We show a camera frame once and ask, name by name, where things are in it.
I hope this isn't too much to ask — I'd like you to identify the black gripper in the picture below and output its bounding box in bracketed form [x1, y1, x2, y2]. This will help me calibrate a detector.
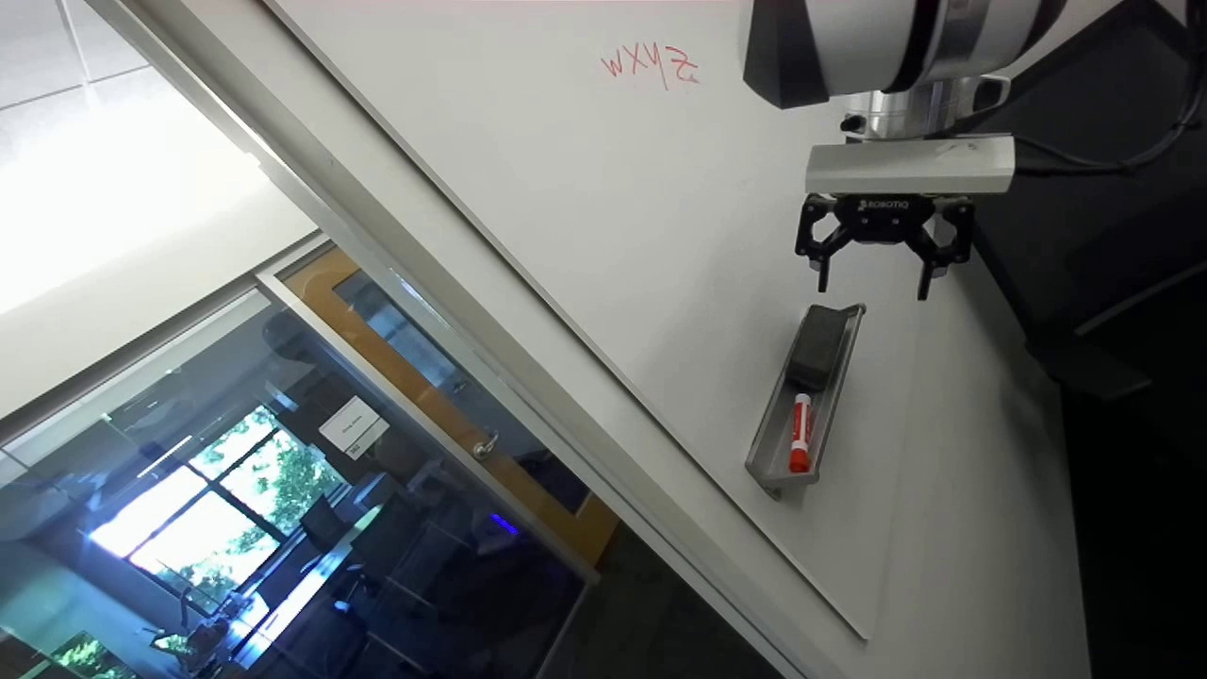
[791, 191, 981, 304]

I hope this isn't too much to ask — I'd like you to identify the dark grey felt eraser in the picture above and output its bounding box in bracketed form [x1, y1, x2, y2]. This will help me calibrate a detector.
[781, 302, 850, 391]

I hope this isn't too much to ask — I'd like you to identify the red whiteboard marker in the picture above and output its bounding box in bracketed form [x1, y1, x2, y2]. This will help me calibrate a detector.
[784, 388, 818, 480]

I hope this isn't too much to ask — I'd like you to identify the black monitor screen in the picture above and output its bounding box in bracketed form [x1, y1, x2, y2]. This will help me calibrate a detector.
[913, 0, 1207, 407]

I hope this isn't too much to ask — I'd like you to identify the grey metal marker tray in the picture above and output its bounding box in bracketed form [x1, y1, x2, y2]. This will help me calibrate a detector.
[743, 297, 872, 497]

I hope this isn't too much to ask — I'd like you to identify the large white whiteboard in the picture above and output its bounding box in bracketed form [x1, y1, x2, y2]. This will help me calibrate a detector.
[88, 0, 1136, 679]

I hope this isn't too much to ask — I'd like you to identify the white paper sign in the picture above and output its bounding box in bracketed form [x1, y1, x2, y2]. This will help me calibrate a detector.
[317, 391, 393, 465]

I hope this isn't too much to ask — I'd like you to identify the glass office partition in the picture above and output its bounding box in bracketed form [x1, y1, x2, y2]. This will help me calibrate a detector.
[0, 280, 597, 679]

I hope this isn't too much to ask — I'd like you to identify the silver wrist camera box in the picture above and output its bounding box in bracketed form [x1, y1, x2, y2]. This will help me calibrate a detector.
[805, 133, 1020, 200]

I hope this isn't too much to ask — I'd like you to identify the wooden door frame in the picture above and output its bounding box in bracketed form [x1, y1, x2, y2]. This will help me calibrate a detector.
[277, 243, 621, 573]

